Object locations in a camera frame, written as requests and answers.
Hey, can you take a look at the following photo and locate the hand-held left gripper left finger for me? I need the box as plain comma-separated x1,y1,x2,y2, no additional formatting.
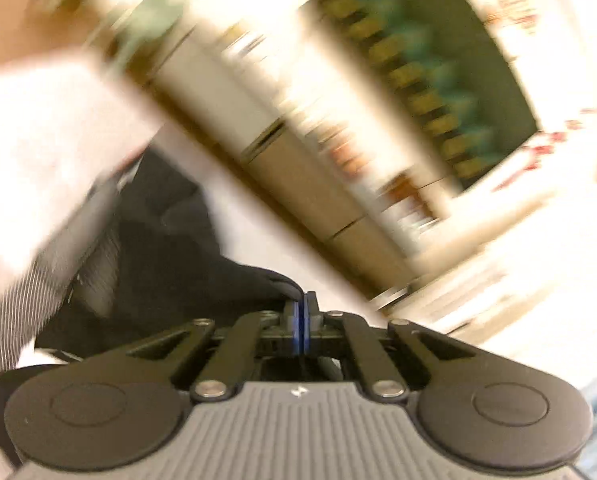
126,300,302,404

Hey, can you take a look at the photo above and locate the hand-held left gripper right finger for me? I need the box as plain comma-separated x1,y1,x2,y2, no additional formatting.
302,291,480,404

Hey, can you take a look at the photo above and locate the black garment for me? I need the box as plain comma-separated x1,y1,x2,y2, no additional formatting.
0,145,302,466

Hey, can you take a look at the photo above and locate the long low sideboard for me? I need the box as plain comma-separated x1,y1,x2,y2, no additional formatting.
148,10,431,303

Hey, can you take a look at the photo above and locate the white bed sheet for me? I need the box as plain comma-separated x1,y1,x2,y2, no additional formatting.
0,55,379,480

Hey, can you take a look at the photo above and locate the green and gold wall painting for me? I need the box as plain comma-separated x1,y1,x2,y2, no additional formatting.
315,0,540,197

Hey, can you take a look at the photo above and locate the red wall decoration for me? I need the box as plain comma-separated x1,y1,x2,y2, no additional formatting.
481,0,546,36

